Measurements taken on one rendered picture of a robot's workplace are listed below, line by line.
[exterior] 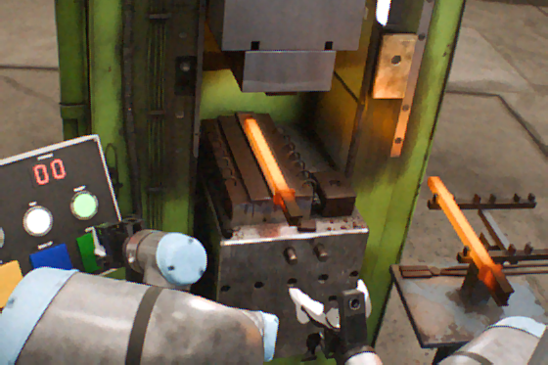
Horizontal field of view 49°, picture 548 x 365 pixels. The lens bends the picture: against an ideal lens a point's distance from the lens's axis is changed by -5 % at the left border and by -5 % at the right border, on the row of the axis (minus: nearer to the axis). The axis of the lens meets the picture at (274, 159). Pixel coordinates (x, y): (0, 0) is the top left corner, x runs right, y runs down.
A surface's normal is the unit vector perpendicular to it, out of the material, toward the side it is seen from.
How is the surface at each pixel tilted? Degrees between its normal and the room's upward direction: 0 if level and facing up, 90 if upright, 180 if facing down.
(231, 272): 90
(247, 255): 90
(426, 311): 0
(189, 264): 60
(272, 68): 90
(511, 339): 8
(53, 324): 36
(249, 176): 0
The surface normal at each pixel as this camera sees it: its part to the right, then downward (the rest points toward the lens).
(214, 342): 0.72, -0.36
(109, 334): 0.01, -0.39
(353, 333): 0.33, 0.03
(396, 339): 0.11, -0.85
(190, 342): 0.44, -0.36
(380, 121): 0.26, 0.53
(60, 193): 0.61, -0.03
